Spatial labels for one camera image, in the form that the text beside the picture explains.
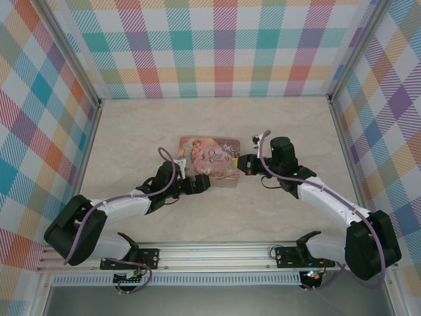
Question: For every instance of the pink illustrated tin box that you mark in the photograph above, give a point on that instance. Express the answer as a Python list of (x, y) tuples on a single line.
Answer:
[(210, 154)]

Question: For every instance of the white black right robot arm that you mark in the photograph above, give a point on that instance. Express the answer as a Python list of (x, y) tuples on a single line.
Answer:
[(329, 205)]

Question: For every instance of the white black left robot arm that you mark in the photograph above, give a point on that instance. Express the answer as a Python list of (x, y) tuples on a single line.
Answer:
[(125, 204)]

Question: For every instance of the left electronics board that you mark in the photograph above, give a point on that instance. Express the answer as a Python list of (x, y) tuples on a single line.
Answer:
[(130, 279)]

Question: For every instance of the electronics board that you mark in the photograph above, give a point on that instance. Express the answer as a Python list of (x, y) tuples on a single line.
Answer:
[(312, 276), (130, 279)]

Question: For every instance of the grey metal panel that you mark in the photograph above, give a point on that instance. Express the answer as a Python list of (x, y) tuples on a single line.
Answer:
[(213, 301)]

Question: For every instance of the right electronics board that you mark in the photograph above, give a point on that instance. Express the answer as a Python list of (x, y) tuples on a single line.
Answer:
[(312, 276)]

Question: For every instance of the aluminium mounting rail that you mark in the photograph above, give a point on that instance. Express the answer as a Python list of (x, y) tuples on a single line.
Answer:
[(213, 255)]

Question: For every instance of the aluminium right side rail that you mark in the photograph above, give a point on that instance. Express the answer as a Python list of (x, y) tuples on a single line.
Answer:
[(351, 164)]

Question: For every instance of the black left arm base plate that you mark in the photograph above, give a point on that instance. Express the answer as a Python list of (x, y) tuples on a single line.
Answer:
[(151, 256)]

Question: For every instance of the aluminium left side rail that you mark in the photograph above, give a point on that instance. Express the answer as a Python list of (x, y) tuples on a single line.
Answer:
[(81, 164)]

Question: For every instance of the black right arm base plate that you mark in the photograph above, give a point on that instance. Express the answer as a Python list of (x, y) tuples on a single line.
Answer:
[(286, 258)]

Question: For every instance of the aluminium right frame post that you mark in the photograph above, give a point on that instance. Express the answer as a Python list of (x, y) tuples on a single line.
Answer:
[(355, 49)]

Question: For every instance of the aluminium frame post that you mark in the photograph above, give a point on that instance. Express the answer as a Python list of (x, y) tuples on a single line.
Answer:
[(74, 52), (355, 49)]

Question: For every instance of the aluminium left frame post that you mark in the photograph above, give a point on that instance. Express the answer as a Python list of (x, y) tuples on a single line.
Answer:
[(74, 52)]

